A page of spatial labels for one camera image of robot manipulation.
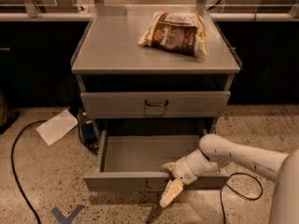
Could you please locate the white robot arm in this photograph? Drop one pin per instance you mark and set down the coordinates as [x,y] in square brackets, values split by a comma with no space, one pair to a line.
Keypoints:
[215,153]

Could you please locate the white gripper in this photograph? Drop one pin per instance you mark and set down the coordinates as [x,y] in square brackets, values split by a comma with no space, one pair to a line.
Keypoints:
[182,172]

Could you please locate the grey drawer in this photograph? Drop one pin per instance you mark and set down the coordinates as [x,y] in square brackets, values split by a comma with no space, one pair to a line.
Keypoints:
[135,163]
[154,104]

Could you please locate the grey top drawer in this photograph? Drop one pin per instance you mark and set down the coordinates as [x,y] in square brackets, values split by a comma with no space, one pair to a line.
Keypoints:
[154,104]

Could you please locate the blue power box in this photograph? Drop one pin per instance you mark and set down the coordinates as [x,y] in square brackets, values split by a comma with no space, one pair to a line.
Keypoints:
[87,130]

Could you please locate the grey metal drawer cabinet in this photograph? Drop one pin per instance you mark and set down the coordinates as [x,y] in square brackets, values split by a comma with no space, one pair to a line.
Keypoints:
[109,59]

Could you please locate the white paper sheet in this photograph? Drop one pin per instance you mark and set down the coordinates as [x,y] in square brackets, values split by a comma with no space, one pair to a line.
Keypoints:
[54,129]

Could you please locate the brown snack chip bag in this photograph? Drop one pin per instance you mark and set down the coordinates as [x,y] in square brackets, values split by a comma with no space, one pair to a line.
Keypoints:
[179,32]

